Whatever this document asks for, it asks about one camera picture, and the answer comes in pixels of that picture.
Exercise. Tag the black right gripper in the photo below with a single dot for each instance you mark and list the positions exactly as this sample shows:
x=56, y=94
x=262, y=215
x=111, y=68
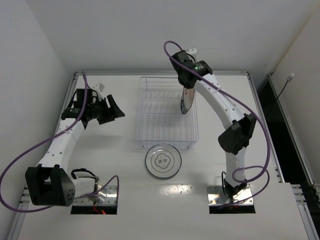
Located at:
x=186, y=83

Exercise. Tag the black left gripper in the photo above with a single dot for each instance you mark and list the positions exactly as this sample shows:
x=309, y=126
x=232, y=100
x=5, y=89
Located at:
x=104, y=113

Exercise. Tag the green rimmed white plate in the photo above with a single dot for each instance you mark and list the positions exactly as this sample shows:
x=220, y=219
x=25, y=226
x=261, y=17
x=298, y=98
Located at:
x=184, y=105

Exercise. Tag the black rimmed clover plate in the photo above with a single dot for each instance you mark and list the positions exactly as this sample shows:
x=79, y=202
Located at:
x=163, y=161

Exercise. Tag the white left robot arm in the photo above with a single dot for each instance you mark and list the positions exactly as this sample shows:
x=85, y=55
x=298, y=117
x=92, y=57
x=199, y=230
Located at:
x=48, y=183

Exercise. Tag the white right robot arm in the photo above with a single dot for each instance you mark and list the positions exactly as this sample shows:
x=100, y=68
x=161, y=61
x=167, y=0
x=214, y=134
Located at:
x=238, y=125

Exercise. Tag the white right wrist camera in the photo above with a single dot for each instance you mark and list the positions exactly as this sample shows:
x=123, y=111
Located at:
x=192, y=51

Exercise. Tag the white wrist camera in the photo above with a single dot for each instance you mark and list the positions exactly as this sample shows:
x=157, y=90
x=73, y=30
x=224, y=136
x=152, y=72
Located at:
x=192, y=51
x=99, y=88

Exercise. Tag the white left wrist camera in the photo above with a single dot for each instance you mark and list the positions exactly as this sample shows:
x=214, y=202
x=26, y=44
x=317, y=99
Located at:
x=99, y=88

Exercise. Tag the clear wire dish rack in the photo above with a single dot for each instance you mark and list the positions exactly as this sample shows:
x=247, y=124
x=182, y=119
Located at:
x=159, y=119

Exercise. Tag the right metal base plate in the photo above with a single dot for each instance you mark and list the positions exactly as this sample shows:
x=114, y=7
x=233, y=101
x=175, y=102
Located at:
x=216, y=196

